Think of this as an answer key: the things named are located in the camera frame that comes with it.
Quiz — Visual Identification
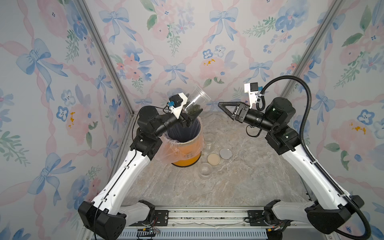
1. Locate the aluminium corner post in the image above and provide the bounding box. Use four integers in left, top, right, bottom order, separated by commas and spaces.
271, 1, 340, 80
73, 0, 135, 116

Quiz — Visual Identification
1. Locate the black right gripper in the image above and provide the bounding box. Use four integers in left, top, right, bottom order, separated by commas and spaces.
221, 101, 277, 135

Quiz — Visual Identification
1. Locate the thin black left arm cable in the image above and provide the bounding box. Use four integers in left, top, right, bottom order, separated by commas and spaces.
92, 104, 169, 240

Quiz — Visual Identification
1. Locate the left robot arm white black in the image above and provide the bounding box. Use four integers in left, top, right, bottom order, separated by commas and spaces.
78, 106, 203, 240

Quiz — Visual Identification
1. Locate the beige jar lid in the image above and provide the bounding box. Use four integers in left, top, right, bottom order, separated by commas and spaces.
207, 154, 221, 166

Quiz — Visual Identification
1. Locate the orange trash bin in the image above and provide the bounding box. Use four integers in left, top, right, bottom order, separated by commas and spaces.
167, 117, 205, 168

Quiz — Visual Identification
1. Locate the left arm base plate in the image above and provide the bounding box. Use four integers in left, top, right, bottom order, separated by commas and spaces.
149, 210, 169, 227

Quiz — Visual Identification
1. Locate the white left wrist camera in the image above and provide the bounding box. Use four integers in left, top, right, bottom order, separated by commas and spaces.
167, 93, 188, 119

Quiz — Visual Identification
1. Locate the right aluminium corner post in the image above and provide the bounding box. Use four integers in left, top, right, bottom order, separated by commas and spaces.
271, 1, 340, 80

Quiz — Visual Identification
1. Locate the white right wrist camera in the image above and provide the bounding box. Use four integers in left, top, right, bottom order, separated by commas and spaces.
244, 83, 263, 109

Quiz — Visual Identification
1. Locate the glass jar with tea leaves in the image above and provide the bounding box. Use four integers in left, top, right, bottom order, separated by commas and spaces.
204, 134, 216, 152

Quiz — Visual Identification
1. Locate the grey metal jar lid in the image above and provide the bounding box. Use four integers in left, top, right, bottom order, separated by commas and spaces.
219, 148, 233, 160

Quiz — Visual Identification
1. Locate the aluminium frame rail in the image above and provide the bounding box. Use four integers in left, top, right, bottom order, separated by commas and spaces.
76, 206, 341, 240

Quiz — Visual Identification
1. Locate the black corrugated cable conduit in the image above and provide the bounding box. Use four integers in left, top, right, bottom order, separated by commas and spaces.
255, 75, 372, 240

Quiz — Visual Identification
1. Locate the left aluminium corner post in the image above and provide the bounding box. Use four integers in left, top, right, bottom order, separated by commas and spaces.
73, 0, 135, 116

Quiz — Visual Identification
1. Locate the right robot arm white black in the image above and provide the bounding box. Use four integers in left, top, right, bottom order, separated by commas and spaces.
218, 97, 364, 234

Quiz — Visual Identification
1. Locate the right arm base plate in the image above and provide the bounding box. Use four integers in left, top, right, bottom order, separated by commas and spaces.
244, 210, 291, 228

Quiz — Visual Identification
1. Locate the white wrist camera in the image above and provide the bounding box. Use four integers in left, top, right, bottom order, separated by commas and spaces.
244, 83, 263, 109
167, 93, 188, 119

